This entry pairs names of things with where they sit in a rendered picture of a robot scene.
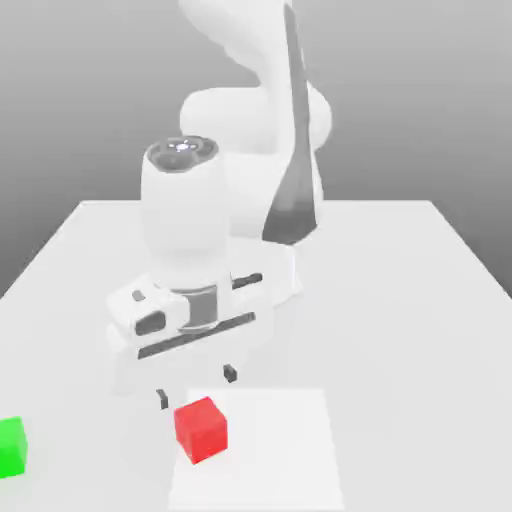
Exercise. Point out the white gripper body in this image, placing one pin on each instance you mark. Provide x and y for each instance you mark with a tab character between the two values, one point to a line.
192	360

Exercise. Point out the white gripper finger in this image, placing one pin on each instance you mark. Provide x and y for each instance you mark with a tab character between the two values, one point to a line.
229	373
162	399

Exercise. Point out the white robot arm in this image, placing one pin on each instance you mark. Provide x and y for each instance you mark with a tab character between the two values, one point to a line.
184	216

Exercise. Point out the small red cube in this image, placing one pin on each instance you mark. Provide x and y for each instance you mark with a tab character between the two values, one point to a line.
200	431

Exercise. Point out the small green cube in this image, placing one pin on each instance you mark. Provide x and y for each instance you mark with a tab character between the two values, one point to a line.
11	447

